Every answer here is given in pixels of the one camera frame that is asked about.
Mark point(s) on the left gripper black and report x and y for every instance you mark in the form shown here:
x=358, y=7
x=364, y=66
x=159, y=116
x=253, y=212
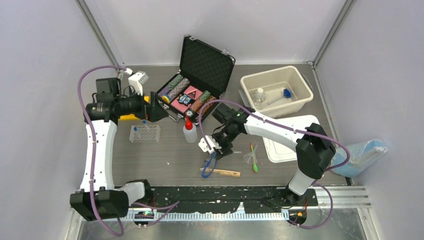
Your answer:
x=154, y=110

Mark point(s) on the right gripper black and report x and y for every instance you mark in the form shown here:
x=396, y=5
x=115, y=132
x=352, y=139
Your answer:
x=226, y=150

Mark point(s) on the clear plastic well plate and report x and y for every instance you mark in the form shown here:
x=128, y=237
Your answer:
x=151, y=135

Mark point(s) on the blue safety glasses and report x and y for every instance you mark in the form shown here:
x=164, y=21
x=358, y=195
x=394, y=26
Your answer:
x=209, y=166

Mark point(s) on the clear glass petri dish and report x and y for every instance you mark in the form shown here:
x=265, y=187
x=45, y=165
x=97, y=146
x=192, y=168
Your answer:
x=258, y=99

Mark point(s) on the beige plastic bin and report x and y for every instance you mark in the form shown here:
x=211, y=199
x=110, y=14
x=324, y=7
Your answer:
x=273, y=82

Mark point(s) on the yellow test tube rack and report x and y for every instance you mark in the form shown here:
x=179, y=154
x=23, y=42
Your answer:
x=132, y=117

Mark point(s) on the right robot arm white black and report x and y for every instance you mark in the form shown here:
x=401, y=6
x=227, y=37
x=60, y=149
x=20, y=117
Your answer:
x=313, y=148

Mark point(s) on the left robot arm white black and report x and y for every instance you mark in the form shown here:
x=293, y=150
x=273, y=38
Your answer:
x=97, y=196

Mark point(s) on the wooden clothespin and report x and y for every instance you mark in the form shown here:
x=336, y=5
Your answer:
x=221, y=172

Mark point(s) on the green orange spatula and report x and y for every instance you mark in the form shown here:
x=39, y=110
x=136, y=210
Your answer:
x=254, y=160

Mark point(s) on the white squeeze bottle red cap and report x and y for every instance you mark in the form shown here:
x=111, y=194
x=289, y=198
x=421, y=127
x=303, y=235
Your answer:
x=190, y=131

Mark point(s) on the white bin lid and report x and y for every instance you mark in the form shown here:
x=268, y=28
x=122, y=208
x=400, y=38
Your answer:
x=278, y=153

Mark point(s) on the black poker chip case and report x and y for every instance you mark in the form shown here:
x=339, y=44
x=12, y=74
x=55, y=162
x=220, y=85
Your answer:
x=207, y=68

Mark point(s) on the blue plastic bag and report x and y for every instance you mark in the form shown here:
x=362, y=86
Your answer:
x=362, y=155

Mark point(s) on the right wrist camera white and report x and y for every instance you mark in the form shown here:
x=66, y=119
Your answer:
x=208, y=144

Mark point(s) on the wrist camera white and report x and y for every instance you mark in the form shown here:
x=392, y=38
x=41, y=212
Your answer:
x=208, y=144
x=136, y=80

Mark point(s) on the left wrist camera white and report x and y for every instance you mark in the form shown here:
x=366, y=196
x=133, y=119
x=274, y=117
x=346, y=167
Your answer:
x=136, y=80

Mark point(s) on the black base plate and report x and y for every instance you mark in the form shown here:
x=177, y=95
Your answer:
x=226, y=199

